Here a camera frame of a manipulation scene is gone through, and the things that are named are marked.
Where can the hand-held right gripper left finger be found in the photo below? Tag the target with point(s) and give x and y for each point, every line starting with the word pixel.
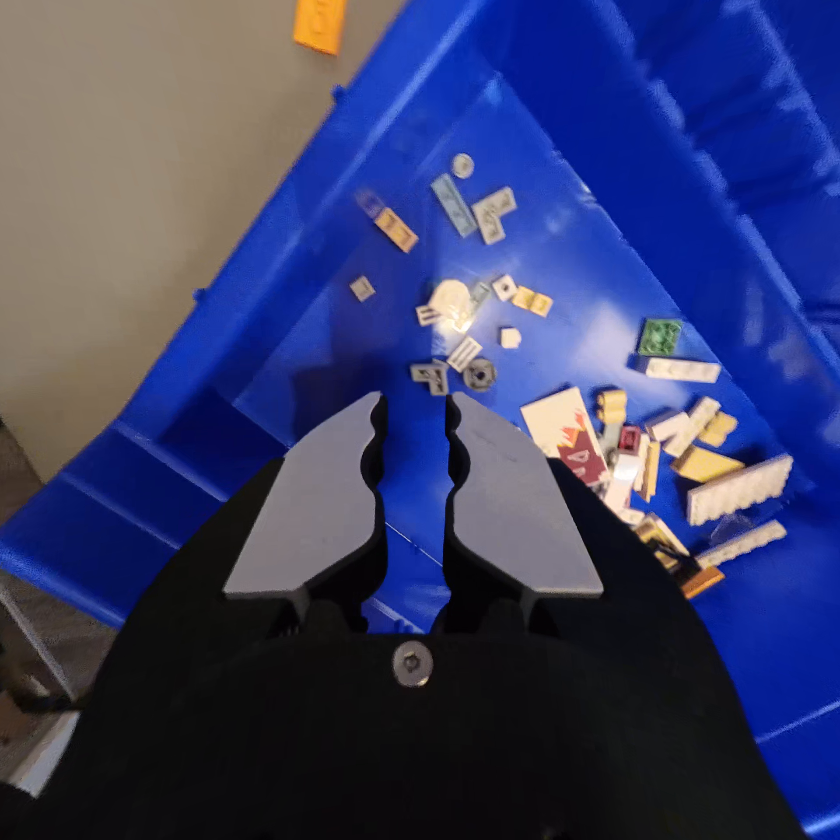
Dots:
pixel 308 505

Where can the blue plastic bin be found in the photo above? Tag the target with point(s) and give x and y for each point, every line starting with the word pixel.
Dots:
pixel 590 164

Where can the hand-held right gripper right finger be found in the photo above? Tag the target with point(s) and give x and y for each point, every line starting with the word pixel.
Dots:
pixel 518 512

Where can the heap of toy bricks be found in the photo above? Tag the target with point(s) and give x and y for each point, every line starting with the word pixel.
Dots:
pixel 564 407

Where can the orange toy brick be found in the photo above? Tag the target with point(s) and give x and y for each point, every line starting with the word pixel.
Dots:
pixel 319 25

